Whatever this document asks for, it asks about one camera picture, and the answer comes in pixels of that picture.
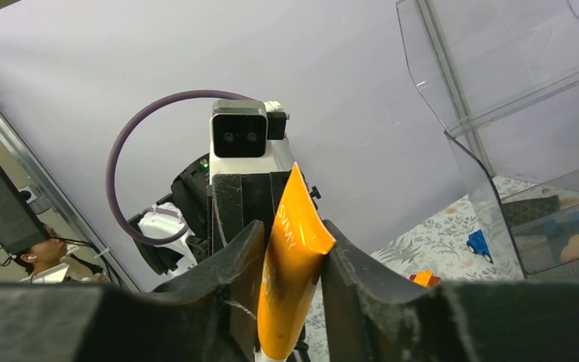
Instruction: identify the black monitor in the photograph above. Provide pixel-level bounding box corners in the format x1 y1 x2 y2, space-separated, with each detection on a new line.
0 166 50 254

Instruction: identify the orange cream tube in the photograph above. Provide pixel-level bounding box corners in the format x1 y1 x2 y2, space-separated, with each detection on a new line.
255 163 335 361

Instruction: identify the dark grey building plate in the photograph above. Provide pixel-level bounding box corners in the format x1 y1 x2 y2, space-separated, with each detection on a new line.
501 195 560 228

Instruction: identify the blue toy car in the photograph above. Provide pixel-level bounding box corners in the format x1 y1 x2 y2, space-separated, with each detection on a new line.
466 229 493 264

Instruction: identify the clear acrylic organizer box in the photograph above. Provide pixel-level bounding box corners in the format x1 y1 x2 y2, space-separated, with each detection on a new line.
396 1 579 281

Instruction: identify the yellow red toy block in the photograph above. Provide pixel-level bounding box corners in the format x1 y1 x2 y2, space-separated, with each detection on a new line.
409 270 441 288

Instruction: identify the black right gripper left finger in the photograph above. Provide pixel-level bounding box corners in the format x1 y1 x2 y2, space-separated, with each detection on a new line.
0 220 265 361

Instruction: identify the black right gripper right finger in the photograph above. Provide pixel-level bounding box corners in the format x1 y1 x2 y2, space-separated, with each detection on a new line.
321 220 579 361

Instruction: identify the person with earbud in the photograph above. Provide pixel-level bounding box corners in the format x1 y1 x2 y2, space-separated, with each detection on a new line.
13 224 109 282

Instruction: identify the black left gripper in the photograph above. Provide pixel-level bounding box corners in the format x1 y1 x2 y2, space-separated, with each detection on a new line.
170 155 290 260

